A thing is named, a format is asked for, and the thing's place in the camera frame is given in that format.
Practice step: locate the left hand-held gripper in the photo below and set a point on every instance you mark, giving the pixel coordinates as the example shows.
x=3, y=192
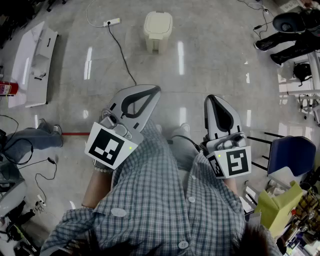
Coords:
x=105, y=147

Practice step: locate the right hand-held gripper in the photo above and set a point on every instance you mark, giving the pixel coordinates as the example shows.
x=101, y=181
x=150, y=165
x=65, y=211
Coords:
x=237, y=162

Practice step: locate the cream pedal trash bin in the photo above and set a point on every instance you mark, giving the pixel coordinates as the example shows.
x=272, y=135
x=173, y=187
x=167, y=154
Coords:
x=158, y=27

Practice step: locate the person's right forearm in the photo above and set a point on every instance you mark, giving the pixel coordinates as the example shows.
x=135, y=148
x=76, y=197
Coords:
x=231, y=183

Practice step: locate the person's left forearm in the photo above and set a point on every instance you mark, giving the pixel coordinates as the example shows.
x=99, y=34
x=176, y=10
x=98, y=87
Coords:
x=96, y=187

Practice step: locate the person's left shoe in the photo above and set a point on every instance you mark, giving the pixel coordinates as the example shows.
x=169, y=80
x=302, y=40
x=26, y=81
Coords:
x=159, y=128

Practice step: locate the person's shoe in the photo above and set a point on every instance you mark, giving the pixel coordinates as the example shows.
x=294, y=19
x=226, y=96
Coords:
x=185, y=127
x=159, y=128

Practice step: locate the person's right shoe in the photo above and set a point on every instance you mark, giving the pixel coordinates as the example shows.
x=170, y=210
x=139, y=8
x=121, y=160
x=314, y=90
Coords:
x=185, y=127

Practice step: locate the grey trousers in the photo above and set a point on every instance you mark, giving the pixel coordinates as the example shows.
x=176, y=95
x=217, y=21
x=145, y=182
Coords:
x=185, y=152

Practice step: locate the red floor tape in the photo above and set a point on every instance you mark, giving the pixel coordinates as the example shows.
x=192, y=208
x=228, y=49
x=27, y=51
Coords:
x=75, y=134

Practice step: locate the blue chair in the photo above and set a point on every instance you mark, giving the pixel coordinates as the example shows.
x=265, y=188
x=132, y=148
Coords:
x=292, y=155

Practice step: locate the plaid shirt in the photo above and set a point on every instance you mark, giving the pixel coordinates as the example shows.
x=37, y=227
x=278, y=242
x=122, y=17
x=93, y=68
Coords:
x=150, y=187

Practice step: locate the black backpack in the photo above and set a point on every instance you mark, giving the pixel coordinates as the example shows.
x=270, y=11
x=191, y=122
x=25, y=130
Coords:
x=302, y=71

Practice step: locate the white drawer cabinet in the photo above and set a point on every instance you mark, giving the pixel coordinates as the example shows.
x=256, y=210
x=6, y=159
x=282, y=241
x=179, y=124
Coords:
x=40, y=75

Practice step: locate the black power adapter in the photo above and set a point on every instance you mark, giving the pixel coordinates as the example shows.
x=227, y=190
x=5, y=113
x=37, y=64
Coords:
x=257, y=27

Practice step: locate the yellow-green cardboard box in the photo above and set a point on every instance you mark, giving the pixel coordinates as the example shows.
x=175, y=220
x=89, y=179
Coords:
x=277, y=210

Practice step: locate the small white power strip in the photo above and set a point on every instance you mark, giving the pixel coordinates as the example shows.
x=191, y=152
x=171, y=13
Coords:
x=265, y=10

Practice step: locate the red fire extinguisher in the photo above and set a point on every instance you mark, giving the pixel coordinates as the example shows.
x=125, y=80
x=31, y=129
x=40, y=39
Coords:
x=8, y=88

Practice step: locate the white rounded machine shell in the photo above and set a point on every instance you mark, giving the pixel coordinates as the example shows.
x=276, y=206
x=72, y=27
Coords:
x=12, y=200

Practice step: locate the white metal rack frame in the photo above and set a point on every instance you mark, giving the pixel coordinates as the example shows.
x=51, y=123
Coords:
x=314, y=70

